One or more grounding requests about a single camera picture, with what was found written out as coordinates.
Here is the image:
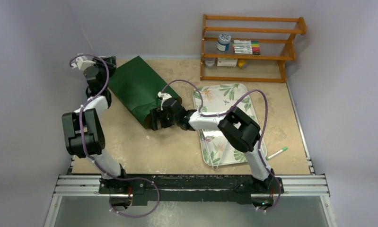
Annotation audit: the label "leaf pattern serving tray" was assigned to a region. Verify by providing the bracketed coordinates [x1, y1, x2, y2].
[192, 83, 268, 166]

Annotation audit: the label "white small box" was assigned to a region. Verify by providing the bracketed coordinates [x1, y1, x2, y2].
[217, 58, 238, 67]

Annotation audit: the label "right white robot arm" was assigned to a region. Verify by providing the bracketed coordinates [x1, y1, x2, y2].
[149, 97, 283, 192]

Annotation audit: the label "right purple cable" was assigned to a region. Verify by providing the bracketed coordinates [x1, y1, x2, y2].
[160, 79, 283, 214]

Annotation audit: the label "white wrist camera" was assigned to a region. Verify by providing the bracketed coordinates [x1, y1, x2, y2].
[158, 92, 172, 111]
[70, 53, 95, 71]

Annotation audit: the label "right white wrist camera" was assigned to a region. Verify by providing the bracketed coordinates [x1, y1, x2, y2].
[158, 92, 172, 111]

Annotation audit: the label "purple cable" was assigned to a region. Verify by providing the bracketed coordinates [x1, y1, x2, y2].
[160, 79, 283, 214]
[69, 53, 160, 219]

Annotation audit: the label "green white marker pen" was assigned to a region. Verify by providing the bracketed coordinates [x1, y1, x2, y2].
[266, 147, 288, 160]

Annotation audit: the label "green paper bag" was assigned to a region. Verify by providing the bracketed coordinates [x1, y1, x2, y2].
[108, 56, 167, 129]

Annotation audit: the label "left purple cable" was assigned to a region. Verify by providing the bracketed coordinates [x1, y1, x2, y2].
[69, 53, 160, 219]

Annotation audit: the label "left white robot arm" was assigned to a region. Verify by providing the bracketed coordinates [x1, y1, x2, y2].
[62, 54, 129, 193]

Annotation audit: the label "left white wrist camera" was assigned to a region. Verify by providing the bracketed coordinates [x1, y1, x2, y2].
[70, 53, 95, 71]

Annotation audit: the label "metal tongs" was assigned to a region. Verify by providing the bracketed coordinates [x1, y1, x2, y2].
[202, 137, 229, 170]

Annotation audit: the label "coloured marker set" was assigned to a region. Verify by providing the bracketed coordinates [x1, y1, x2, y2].
[232, 40, 261, 55]

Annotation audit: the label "white jar blue lid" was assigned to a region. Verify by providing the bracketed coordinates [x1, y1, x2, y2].
[217, 33, 231, 52]

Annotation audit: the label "small grey jar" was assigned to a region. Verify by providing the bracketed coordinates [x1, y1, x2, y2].
[204, 58, 216, 68]

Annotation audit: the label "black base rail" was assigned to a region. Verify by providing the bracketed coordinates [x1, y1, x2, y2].
[99, 174, 284, 208]

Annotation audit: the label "small yellow object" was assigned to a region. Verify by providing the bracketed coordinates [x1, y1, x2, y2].
[237, 59, 247, 69]

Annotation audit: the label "orange wooden shelf rack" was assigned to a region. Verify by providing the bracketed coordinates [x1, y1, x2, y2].
[200, 14, 308, 83]

